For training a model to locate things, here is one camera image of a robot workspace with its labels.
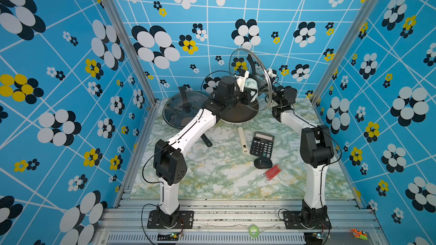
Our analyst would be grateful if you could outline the glass pot lid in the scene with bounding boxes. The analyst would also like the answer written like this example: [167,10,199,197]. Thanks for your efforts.
[229,48,272,108]
[162,86,208,129]

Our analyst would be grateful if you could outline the light green microfiber cloth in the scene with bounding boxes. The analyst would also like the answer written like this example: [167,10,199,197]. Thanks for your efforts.
[244,78,258,91]

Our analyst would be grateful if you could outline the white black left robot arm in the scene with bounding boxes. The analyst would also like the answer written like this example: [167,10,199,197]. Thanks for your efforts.
[153,76,258,226]

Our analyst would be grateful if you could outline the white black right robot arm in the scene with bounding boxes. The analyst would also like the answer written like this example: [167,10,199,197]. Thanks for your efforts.
[271,86,334,230]

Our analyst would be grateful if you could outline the black calculator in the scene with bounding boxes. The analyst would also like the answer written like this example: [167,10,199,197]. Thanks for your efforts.
[249,132,274,158]

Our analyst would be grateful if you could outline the black frying pan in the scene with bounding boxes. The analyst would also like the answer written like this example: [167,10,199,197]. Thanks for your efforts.
[162,92,213,149]

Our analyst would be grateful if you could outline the black computer mouse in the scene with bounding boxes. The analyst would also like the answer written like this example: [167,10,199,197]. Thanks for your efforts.
[254,157,273,169]

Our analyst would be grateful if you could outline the red items in bag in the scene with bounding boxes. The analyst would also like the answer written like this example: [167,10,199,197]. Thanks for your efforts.
[263,164,282,181]

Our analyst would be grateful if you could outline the green tape roll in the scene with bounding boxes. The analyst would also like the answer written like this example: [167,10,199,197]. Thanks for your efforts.
[248,225,260,239]

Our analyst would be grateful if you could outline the right green circuit board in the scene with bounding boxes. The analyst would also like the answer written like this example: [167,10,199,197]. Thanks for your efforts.
[304,233,323,245]

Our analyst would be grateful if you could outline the orange toy car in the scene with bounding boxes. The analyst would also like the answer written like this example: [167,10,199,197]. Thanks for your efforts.
[351,229,368,240]

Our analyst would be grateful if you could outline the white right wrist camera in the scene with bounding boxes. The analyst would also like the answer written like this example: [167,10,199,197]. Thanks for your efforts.
[268,68,277,80]

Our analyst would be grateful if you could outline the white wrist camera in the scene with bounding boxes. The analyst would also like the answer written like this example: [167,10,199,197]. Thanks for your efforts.
[235,69,249,93]
[268,68,277,80]

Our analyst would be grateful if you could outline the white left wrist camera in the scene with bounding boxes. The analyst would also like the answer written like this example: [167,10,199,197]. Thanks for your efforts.
[235,69,249,93]

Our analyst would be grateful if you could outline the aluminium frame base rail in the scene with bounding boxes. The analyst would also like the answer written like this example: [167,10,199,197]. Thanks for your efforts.
[94,193,388,245]

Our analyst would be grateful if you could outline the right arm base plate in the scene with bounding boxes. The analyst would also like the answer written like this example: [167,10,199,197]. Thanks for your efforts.
[281,211,332,231]

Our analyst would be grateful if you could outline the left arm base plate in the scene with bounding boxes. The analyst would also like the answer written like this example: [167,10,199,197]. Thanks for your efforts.
[146,211,195,229]

